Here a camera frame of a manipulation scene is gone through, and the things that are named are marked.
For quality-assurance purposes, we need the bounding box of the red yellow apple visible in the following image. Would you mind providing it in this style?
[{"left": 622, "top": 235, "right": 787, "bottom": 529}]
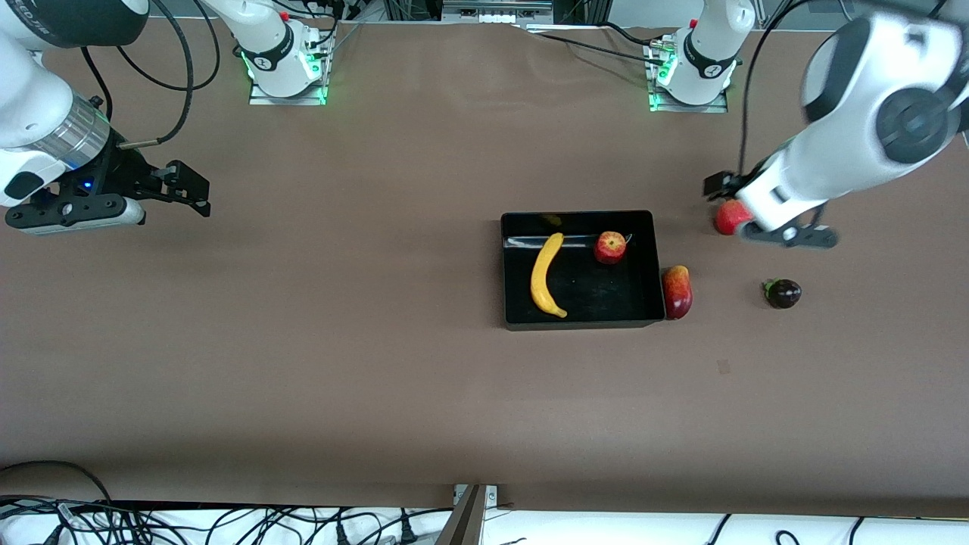
[{"left": 594, "top": 231, "right": 628, "bottom": 266}]

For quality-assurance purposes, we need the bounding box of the black plastic tray box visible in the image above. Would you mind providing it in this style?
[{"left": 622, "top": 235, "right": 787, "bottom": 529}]
[{"left": 500, "top": 210, "right": 667, "bottom": 332}]

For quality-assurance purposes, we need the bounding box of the yellow banana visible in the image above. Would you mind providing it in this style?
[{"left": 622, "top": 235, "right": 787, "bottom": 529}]
[{"left": 530, "top": 232, "right": 569, "bottom": 319}]

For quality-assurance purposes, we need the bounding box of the red pomegranate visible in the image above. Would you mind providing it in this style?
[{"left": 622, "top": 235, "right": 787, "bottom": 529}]
[{"left": 715, "top": 199, "right": 755, "bottom": 236}]

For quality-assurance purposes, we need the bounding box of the red mango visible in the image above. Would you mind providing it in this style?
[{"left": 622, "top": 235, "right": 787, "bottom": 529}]
[{"left": 661, "top": 265, "right": 694, "bottom": 321}]

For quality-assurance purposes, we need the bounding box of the dark purple eggplant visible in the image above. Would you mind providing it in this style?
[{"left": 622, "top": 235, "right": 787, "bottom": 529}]
[{"left": 762, "top": 278, "right": 802, "bottom": 310}]

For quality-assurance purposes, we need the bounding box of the silver device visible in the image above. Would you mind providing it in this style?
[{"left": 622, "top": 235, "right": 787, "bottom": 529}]
[{"left": 443, "top": 0, "right": 553, "bottom": 22}]

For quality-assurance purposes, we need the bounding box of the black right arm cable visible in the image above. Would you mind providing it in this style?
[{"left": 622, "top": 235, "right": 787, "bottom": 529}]
[{"left": 79, "top": 0, "right": 222, "bottom": 148}]

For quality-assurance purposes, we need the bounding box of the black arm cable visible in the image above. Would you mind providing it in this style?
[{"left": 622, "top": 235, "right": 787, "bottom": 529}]
[
  {"left": 79, "top": 0, "right": 222, "bottom": 148},
  {"left": 738, "top": 0, "right": 815, "bottom": 179}
]

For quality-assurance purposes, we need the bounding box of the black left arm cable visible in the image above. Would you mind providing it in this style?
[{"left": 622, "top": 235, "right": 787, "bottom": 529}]
[{"left": 738, "top": 0, "right": 815, "bottom": 179}]

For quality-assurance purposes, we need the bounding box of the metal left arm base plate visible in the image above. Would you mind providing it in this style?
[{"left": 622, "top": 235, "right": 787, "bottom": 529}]
[{"left": 648, "top": 38, "right": 730, "bottom": 114}]

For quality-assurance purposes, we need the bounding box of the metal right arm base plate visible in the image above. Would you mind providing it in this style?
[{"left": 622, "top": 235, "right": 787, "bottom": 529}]
[{"left": 248, "top": 30, "right": 329, "bottom": 106}]

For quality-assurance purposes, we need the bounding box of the black cable on table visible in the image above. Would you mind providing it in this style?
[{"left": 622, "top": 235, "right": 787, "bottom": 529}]
[{"left": 522, "top": 23, "right": 667, "bottom": 65}]

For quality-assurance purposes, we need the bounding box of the grey metal post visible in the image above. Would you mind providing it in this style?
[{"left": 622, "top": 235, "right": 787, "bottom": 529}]
[{"left": 435, "top": 484, "right": 485, "bottom": 545}]

